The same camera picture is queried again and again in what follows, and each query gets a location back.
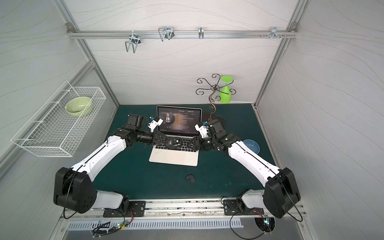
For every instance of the aluminium frame post left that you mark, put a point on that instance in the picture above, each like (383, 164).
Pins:
(69, 19)

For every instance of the black wireless mouse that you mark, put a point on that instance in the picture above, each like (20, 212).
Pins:
(175, 143)

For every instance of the aluminium top rail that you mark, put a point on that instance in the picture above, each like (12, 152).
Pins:
(154, 35)

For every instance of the green plastic goblet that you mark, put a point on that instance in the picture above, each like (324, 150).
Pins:
(225, 92)

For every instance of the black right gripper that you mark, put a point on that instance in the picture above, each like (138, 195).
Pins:
(197, 142)

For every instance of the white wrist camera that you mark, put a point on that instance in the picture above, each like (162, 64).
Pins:
(202, 129)
(154, 123)

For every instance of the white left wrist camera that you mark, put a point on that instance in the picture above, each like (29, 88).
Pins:
(154, 123)

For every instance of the metal double hook left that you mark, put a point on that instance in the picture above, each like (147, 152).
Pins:
(133, 42)

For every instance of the aluminium frame post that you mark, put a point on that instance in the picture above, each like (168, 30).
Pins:
(291, 27)
(69, 19)

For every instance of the blue bowl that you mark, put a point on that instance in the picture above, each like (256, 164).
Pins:
(252, 145)

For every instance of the silver laptop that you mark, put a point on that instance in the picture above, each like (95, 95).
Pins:
(179, 123)

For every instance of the green ceramic bowl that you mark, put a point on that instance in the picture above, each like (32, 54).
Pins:
(79, 107)

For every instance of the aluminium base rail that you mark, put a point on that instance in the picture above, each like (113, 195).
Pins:
(177, 209)

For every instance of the white slotted cable duct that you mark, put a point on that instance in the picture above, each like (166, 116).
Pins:
(159, 224)

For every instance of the metal double hook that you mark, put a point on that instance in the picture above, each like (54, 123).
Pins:
(133, 42)
(166, 33)

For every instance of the metal hook right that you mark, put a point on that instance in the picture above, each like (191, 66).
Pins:
(274, 35)

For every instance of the white wire basket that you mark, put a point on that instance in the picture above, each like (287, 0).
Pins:
(51, 132)

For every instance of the metal single hook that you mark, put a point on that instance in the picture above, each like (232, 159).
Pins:
(201, 33)

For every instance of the black mouse battery cover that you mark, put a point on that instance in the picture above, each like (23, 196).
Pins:
(191, 178)

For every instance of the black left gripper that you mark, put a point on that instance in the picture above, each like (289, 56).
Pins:
(160, 138)

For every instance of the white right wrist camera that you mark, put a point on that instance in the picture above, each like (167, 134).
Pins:
(202, 129)

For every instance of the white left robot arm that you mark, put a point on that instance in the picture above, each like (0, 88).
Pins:
(74, 188)

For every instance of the brown copper cup holder stand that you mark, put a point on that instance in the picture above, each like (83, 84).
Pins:
(214, 96)

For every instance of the green table mat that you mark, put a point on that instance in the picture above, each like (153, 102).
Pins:
(216, 175)

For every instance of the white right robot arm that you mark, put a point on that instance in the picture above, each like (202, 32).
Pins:
(281, 192)

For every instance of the aluminium frame post right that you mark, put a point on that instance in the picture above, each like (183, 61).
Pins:
(291, 27)

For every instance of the metal double hook middle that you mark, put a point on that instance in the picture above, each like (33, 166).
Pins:
(166, 33)

